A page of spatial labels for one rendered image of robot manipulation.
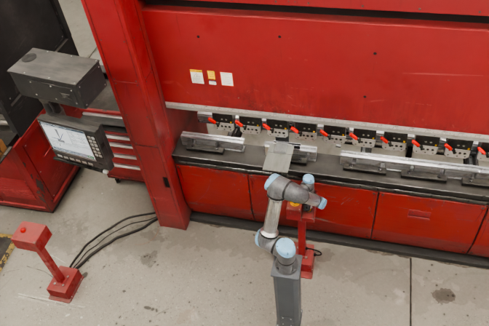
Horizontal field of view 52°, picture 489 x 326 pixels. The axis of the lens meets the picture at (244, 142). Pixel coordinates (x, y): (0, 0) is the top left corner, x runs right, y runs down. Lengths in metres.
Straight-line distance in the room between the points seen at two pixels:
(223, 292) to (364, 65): 2.12
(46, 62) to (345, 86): 1.82
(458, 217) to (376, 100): 1.14
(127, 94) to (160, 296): 1.68
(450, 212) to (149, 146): 2.22
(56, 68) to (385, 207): 2.44
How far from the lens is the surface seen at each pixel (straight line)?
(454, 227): 3.98
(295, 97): 3.30
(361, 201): 3.80
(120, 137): 4.39
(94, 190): 5.06
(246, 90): 3.35
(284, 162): 3.53
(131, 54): 3.19
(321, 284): 4.12
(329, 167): 3.67
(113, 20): 3.10
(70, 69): 3.10
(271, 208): 3.01
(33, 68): 3.22
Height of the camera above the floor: 3.61
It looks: 45 degrees down
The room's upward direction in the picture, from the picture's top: 7 degrees counter-clockwise
